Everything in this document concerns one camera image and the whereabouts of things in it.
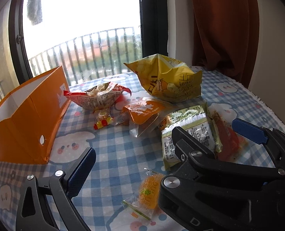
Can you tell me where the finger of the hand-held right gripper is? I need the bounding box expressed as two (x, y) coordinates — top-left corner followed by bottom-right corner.
(231, 118), (285, 171)
(172, 126), (285, 186)

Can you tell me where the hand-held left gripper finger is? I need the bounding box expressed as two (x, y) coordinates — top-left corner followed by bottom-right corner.
(15, 147), (96, 231)

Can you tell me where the green snack packet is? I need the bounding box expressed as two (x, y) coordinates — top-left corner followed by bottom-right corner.
(161, 102), (223, 171)

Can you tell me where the red clear snack packet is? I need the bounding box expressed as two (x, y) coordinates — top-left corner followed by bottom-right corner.
(208, 106), (249, 162)

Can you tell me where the small gummy candy bag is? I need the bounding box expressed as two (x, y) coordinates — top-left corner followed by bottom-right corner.
(94, 109), (131, 131)

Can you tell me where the orange cardboard box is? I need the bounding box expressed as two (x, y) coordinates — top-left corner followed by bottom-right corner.
(0, 65), (72, 165)

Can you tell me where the red snack bag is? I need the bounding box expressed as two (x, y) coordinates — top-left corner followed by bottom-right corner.
(64, 81), (132, 111)

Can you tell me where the blue checked bear-print blanket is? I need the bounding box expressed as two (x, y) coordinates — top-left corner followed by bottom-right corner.
(0, 65), (285, 231)

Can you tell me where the orange clear snack packet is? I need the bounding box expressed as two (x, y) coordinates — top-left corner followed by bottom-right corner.
(121, 97), (167, 138)

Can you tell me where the small orange jelly packet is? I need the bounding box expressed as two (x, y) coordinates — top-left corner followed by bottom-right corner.
(121, 168), (165, 221)

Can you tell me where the yellow snack bag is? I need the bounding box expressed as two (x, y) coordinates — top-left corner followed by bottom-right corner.
(124, 54), (203, 104)

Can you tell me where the brown curtain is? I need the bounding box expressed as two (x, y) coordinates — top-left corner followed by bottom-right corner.
(187, 0), (262, 89)

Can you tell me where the balcony railing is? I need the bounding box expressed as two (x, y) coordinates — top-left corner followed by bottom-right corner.
(0, 26), (141, 101)

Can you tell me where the wide grey hanging cloth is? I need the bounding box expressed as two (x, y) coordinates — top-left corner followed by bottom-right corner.
(26, 0), (45, 26)

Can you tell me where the black window frame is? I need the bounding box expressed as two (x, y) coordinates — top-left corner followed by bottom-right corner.
(8, 0), (169, 82)

